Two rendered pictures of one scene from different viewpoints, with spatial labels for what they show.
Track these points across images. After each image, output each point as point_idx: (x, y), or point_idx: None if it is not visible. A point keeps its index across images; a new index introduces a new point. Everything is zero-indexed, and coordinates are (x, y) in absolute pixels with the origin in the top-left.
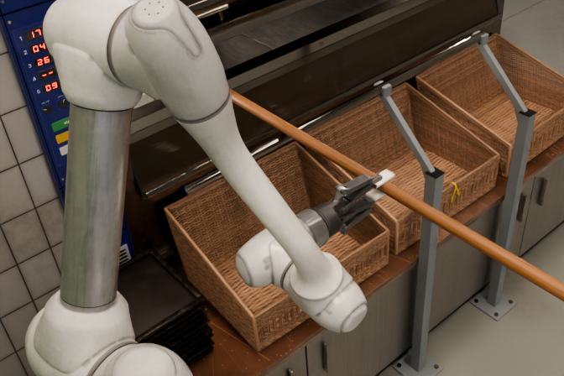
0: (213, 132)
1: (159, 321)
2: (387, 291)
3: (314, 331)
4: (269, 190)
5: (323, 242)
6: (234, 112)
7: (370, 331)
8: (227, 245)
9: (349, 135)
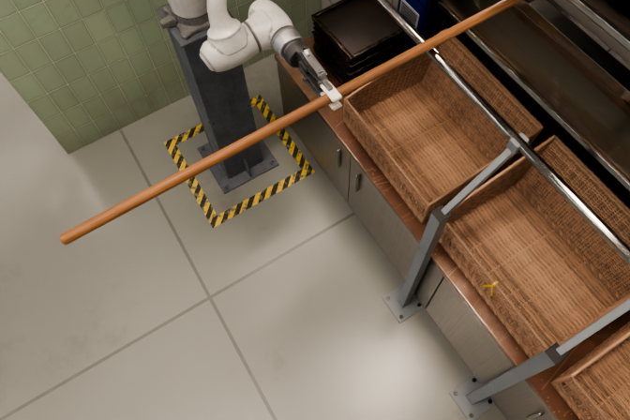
0: None
1: (337, 37)
2: (402, 227)
3: (356, 157)
4: None
5: (277, 52)
6: (530, 43)
7: (387, 226)
8: (449, 101)
9: (581, 195)
